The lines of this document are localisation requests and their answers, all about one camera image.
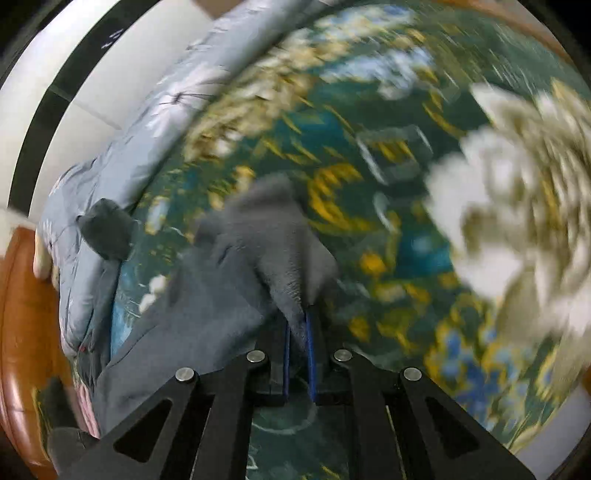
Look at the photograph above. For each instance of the black cloth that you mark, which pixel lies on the black cloth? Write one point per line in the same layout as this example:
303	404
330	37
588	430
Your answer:
57	410

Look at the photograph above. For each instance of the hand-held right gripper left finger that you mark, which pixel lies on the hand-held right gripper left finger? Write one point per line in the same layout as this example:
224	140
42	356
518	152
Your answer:
285	364

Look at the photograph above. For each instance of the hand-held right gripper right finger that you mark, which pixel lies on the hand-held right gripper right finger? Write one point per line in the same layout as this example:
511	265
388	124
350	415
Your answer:
313	364

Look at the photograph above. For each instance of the black wall trim strip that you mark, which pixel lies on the black wall trim strip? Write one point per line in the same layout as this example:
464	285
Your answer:
99	50

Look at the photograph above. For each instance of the dark grey cloth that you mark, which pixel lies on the dark grey cloth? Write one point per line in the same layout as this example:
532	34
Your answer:
108	228

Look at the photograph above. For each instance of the pink cloth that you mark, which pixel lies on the pink cloth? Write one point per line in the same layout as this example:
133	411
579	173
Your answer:
88	408

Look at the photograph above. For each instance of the wooden headboard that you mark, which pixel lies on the wooden headboard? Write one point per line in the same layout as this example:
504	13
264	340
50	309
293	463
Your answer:
27	332

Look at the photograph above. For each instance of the grey-blue floral quilt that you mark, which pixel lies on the grey-blue floral quilt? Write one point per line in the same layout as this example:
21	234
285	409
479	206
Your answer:
138	134

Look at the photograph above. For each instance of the grey sweater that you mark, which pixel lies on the grey sweater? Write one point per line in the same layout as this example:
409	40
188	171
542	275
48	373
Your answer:
240	286

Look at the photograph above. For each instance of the green floral bed sheet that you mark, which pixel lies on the green floral bed sheet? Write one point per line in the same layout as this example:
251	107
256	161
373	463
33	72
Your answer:
369	258

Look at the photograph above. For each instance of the white fluffy cloth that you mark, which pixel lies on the white fluffy cloth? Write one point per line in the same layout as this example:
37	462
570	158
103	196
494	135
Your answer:
14	226

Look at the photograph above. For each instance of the wooden bed board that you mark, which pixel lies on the wooden bed board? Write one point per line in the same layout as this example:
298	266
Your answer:
508	21

